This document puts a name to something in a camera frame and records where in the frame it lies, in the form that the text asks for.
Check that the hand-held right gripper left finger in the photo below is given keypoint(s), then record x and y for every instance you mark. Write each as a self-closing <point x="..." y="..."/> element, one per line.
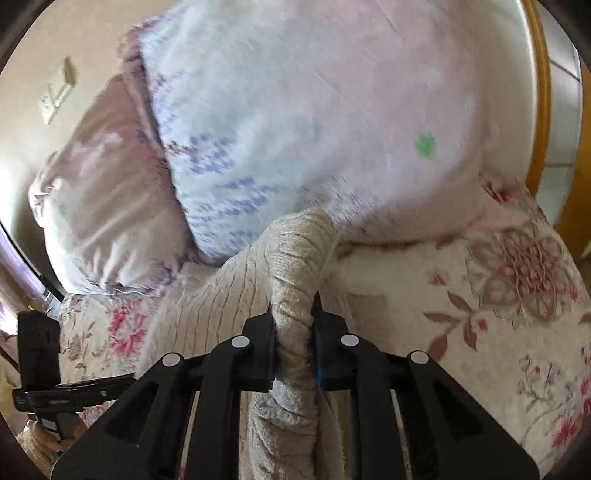
<point x="261" y="355"/>

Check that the wooden framed glass door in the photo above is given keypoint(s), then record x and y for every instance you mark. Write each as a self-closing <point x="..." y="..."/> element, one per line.
<point x="540" y="92"/>

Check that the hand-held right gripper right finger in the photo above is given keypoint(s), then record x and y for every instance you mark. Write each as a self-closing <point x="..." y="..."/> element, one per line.
<point x="321" y="364"/>

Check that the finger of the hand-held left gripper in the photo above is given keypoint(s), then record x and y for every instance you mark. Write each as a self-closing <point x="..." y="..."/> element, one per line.
<point x="108" y="385"/>

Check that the floral bed sheet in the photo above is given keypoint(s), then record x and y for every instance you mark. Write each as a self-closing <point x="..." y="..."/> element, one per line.
<point x="508" y="323"/>

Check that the pink lavender print pillow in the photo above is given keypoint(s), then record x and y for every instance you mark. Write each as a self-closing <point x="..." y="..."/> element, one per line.
<point x="332" y="101"/>
<point x="92" y="198"/>

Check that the white wall switch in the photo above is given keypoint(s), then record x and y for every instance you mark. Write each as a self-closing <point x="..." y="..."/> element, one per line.
<point x="57" y="90"/>

